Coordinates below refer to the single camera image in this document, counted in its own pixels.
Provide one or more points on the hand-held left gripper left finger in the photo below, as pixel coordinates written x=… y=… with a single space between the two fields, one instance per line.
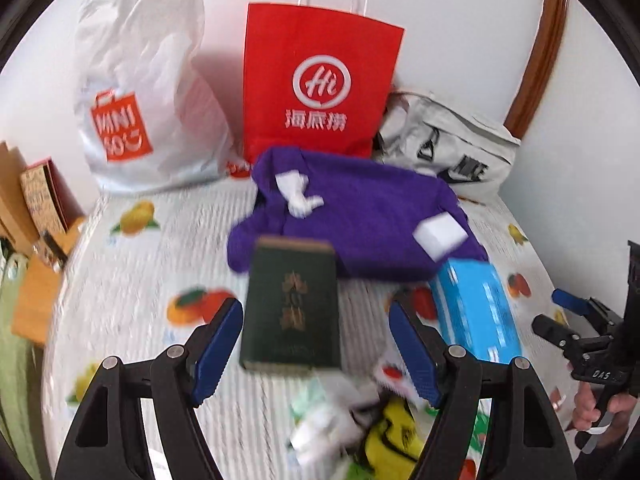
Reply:
x=217 y=352

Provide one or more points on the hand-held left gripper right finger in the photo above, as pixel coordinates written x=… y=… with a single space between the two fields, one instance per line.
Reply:
x=415 y=355

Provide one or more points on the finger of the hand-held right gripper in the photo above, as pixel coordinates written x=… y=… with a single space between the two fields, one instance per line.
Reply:
x=550 y=329
x=567 y=300

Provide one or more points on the yellow cloth item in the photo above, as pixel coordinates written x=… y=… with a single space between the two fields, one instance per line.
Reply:
x=395 y=430

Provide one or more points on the person's right forearm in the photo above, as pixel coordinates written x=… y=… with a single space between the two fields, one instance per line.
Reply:
x=615 y=460

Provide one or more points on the person's right hand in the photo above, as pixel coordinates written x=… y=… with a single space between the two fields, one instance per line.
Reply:
x=582 y=407

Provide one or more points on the blue box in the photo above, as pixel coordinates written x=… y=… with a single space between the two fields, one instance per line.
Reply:
x=475 y=305

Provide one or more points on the dark green box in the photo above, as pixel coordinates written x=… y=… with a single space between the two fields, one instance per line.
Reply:
x=287 y=310

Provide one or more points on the fruit print table cover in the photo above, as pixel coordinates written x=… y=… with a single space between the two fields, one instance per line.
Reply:
x=125 y=285

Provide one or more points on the white sponge block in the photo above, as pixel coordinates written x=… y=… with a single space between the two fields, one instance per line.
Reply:
x=440 y=235

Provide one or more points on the purple cloth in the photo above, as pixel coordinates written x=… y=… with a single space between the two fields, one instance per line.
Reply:
x=370 y=210

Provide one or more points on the white crumpled cloth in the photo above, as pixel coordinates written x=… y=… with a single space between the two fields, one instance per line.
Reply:
x=295 y=187

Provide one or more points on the small red white packet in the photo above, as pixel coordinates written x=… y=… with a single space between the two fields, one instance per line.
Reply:
x=237 y=169

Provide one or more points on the wooden side table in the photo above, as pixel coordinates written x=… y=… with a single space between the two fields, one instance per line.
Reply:
x=35 y=300

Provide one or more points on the grey waist bag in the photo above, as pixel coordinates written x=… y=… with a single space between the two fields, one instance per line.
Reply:
x=470 y=135

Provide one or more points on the small black object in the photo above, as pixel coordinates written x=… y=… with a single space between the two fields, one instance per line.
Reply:
x=50 y=245

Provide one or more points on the patterned brown box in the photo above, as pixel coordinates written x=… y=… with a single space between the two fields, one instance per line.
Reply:
x=37 y=195

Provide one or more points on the tall brown cardboard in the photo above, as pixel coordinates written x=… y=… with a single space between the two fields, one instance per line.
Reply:
x=10 y=195

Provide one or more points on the white plastic shopping bag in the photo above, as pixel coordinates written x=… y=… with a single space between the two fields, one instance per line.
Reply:
x=145 y=60

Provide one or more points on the red paper bag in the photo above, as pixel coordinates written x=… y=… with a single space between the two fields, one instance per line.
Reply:
x=320 y=40

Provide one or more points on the brown wooden frame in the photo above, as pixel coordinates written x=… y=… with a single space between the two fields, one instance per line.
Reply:
x=542 y=60

